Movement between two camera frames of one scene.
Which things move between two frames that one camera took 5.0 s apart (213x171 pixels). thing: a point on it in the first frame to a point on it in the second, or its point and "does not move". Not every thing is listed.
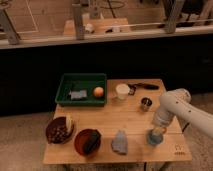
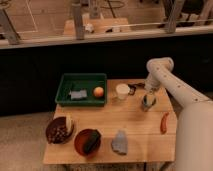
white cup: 122,90 does not move
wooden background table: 98,26 does not move
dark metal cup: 146,103 does not move
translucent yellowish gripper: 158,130 to 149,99
